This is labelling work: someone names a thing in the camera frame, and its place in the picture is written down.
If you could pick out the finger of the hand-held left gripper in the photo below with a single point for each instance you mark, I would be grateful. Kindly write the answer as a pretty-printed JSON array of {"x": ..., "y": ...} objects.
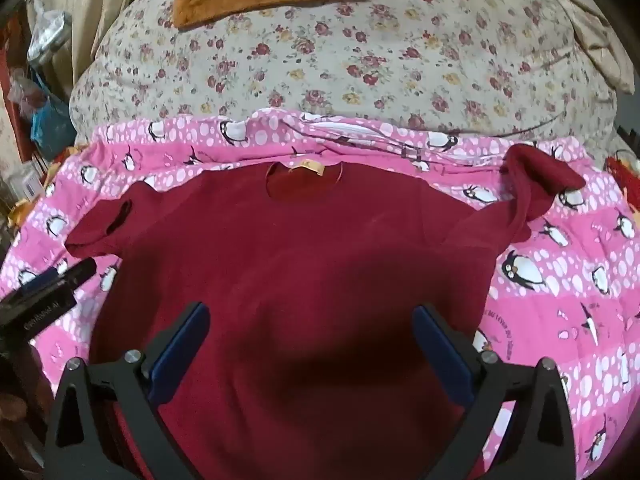
[{"x": 75, "y": 271}]

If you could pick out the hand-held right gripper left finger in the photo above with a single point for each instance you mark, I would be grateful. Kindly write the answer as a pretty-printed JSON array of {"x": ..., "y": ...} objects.
[{"x": 181, "y": 347}]

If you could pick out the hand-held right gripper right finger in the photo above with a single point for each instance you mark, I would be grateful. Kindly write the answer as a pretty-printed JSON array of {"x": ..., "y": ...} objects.
[{"x": 442, "y": 350}]

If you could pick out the dark red shirt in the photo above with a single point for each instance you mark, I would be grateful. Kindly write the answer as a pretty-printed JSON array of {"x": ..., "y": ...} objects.
[{"x": 300, "y": 270}]

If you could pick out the pink penguin print blanket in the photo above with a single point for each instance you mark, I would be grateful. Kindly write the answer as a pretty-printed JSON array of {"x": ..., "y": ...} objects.
[{"x": 550, "y": 280}]

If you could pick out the blue plastic bag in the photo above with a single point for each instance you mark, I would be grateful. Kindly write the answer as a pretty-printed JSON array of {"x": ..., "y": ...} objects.
[{"x": 50, "y": 120}]

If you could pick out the clear plastic bag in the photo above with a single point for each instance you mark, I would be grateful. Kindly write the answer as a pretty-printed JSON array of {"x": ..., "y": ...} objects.
[{"x": 49, "y": 35}]

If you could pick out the red and yellow object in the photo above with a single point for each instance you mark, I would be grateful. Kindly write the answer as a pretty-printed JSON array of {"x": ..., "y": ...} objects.
[{"x": 622, "y": 172}]

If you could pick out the beige curtain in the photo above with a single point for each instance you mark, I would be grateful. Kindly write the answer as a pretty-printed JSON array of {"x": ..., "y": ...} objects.
[{"x": 85, "y": 5}]

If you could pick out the floral print quilt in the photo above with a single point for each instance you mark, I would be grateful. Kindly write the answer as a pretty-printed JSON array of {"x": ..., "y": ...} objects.
[{"x": 360, "y": 55}]

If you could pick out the beige cloth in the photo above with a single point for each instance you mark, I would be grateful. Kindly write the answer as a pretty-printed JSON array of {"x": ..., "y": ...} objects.
[{"x": 595, "y": 35}]

